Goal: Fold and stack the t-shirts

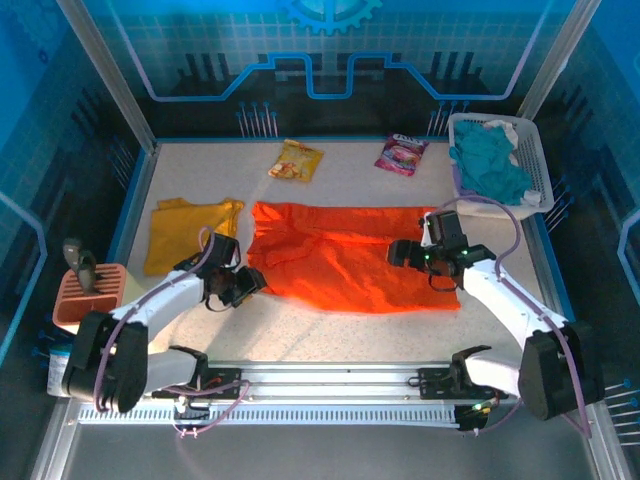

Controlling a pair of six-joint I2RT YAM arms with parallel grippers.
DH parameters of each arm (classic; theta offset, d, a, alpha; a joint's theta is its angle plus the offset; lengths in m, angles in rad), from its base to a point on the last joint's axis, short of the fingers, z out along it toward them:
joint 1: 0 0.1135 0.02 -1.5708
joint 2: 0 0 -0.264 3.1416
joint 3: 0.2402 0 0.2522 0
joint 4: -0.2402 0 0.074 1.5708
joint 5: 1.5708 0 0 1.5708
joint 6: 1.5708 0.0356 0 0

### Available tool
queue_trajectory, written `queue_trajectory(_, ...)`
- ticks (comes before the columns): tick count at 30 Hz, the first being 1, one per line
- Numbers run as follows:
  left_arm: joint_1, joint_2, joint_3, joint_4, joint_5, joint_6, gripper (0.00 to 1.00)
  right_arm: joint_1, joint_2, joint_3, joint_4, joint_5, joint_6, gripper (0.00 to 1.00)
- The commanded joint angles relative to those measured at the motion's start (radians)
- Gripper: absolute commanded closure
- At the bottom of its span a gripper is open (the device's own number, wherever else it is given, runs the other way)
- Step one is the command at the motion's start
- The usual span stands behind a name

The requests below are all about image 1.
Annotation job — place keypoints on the orange t-shirt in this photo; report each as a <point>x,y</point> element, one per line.
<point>340,260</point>

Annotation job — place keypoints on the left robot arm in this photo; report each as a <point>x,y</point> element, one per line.
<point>105,365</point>

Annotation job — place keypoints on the lavender garment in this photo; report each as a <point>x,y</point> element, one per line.
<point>461,186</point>

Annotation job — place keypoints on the yellow t-shirt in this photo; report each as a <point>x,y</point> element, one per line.
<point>170,235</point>

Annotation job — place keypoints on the purple candy bag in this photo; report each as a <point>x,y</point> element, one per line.
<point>400,155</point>

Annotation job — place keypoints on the teal t-shirt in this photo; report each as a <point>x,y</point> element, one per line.
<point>485,160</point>

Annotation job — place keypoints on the yellow snack bag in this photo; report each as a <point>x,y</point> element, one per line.
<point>295,162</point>

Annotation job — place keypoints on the white plastic laundry basket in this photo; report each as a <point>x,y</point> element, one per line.
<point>542,165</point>

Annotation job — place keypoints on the white garment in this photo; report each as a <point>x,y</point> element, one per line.
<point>510,132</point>

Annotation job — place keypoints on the cream knife block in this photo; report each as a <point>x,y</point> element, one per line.
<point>75,305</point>

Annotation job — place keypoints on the black controller box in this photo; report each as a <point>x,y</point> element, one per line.
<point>470,422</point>

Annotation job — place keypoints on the white cup blue rim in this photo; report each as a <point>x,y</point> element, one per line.
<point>57,370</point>

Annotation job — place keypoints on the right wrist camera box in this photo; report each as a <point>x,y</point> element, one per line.
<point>447,230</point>

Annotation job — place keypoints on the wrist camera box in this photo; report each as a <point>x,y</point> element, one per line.
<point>222,252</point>
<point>447,230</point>

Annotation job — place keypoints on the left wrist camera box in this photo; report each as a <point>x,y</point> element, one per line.
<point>222,252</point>

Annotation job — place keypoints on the table side rail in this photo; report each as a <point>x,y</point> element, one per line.
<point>537,250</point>
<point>135,200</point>

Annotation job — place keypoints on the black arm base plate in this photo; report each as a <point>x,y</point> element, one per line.
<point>227,387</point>
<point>435,385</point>

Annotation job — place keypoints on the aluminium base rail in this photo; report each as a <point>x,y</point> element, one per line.
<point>325,385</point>

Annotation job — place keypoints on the aluminium frame post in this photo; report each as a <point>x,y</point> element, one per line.
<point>111,75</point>
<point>555,60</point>

